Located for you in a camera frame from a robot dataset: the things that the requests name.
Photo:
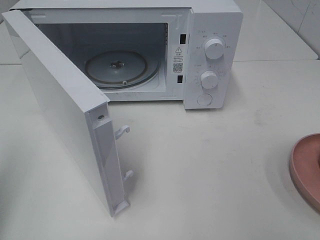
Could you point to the round white door release button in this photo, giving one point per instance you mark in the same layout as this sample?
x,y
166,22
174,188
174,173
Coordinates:
x,y
204,99

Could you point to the white microwave door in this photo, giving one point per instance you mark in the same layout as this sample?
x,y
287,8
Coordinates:
x,y
75,108

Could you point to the glass microwave turntable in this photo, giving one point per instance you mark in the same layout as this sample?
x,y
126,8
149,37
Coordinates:
x,y
121,66

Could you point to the white microwave oven body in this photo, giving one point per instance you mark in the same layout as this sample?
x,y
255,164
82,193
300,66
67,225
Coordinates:
x,y
82,28

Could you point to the white microwave knob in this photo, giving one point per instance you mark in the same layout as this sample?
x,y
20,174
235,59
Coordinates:
x,y
214,48
209,80

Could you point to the pink round plate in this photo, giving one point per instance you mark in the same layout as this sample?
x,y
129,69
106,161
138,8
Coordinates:
x,y
304,167

